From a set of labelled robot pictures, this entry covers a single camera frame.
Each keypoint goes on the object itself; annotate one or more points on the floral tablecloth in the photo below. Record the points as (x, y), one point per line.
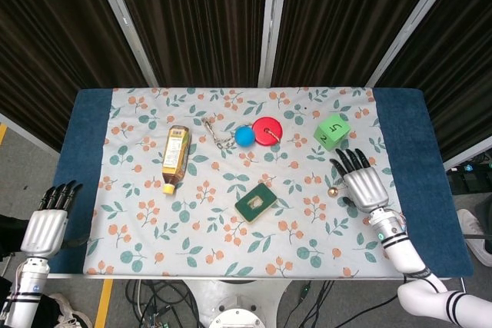
(246, 251)

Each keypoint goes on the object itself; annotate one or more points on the white shoe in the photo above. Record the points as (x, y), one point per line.
(471, 224)
(69, 316)

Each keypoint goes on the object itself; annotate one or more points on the dark screen panel white frame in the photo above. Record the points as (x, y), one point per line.
(192, 17)
(57, 55)
(461, 55)
(346, 17)

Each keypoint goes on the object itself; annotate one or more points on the green numbered cube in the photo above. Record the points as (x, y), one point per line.
(330, 132)

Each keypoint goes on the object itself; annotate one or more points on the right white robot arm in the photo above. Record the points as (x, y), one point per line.
(403, 251)

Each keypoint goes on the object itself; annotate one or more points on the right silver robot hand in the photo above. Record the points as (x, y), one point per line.
(365, 187)

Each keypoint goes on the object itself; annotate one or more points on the amber tea bottle yellow cap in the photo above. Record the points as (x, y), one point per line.
(175, 155)

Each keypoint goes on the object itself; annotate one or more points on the blue table mat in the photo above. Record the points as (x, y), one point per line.
(88, 132)

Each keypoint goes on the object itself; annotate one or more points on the blue ball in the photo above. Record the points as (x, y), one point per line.
(245, 136)

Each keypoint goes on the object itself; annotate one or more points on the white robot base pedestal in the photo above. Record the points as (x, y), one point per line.
(234, 297)

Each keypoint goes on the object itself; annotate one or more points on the green yellow sponge with hole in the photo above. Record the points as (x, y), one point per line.
(267, 195)

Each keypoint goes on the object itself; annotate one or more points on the red disc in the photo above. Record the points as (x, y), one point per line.
(261, 136)

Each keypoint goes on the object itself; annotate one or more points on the black electronics box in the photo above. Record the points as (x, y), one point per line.
(469, 178)

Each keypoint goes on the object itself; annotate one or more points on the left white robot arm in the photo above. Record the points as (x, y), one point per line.
(23, 297)

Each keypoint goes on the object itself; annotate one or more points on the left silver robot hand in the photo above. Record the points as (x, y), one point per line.
(44, 230)

